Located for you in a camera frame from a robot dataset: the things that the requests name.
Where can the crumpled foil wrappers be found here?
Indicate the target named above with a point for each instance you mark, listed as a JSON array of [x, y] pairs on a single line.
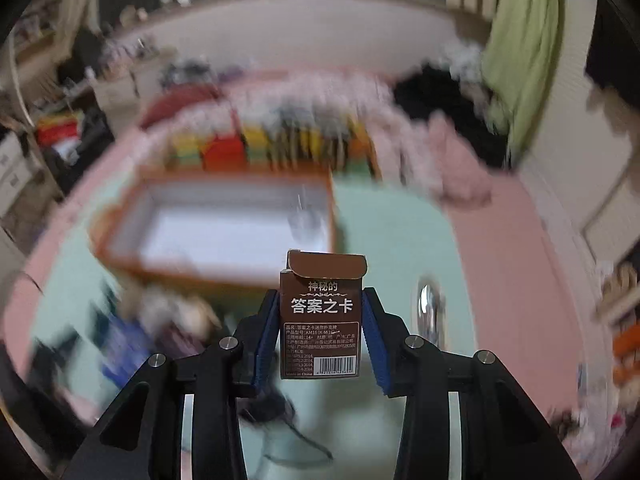
[[430, 305]]

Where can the red carton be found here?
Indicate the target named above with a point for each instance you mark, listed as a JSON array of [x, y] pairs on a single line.
[[57, 135]]

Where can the mint cartoon print desktop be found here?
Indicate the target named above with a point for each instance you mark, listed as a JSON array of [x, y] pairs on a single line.
[[400, 240]]

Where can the black clothes pile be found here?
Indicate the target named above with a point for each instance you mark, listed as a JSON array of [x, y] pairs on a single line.
[[435, 90]]

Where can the white clothes pile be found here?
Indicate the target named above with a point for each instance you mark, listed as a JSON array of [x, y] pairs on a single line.
[[462, 55]]

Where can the white louvered closet doors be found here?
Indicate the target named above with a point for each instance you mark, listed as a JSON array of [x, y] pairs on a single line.
[[565, 175]]

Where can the black hanging garment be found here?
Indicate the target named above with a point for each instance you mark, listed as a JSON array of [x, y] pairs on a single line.
[[615, 45]]

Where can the green hanging garment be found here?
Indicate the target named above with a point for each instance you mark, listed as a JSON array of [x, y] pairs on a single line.
[[525, 35]]

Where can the brown card box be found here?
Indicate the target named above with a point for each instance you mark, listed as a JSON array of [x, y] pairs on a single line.
[[322, 310]]

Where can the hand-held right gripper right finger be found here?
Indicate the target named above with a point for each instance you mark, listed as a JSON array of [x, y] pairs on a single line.
[[376, 355]]

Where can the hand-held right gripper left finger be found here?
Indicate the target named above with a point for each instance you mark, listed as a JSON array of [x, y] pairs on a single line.
[[264, 355]]

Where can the maroon cloth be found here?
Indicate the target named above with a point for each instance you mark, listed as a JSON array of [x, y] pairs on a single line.
[[185, 102]]

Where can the pink garment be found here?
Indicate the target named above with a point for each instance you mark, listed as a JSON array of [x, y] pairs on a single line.
[[460, 160]]

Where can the orange cardboard box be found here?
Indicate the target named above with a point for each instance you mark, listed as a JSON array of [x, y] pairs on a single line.
[[225, 232]]

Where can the blue packet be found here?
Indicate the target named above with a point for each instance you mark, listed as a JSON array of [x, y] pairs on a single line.
[[122, 350]]

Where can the white drawer cabinet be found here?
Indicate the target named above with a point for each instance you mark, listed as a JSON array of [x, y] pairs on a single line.
[[120, 90]]

